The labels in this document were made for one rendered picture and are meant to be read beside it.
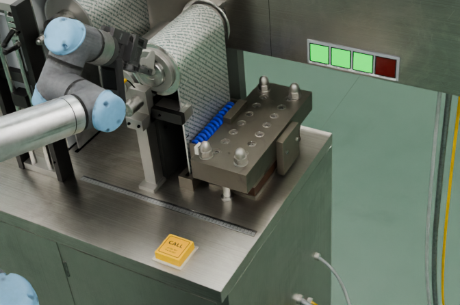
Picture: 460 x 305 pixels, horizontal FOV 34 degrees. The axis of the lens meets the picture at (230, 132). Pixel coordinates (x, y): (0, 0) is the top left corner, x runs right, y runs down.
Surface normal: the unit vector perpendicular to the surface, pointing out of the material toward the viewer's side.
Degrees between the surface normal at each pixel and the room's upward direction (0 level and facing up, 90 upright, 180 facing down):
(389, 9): 90
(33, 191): 0
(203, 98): 90
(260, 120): 0
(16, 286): 7
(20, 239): 90
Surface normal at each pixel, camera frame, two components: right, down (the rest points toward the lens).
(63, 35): -0.43, -0.10
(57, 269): -0.48, 0.55
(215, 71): 0.87, 0.23
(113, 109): 0.73, 0.36
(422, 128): -0.07, -0.80
